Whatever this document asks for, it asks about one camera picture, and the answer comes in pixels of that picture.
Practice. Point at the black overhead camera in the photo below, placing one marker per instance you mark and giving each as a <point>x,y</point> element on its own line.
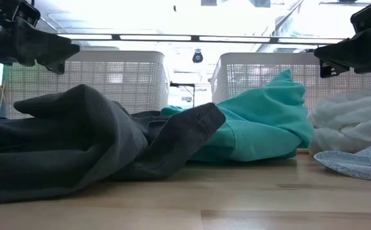
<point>197,57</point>

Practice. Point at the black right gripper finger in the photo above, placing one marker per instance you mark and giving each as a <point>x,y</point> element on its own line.
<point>352,52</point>
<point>327,69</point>

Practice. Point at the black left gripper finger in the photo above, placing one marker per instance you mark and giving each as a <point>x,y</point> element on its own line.
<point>44,44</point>
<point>54,66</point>

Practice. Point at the teal garment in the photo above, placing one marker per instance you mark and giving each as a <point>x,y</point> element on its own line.
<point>262,127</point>

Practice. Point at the dark grey garment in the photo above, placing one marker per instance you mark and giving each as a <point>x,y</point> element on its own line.
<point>60,140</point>

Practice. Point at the white plastic laundry basket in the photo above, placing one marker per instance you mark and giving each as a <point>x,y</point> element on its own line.
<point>252,67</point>
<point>118,73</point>

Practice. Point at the light blue patterned garment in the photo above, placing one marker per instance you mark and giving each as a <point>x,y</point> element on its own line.
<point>361,164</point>

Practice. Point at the white fluffy garment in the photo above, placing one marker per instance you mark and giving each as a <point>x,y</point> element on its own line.
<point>348,118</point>

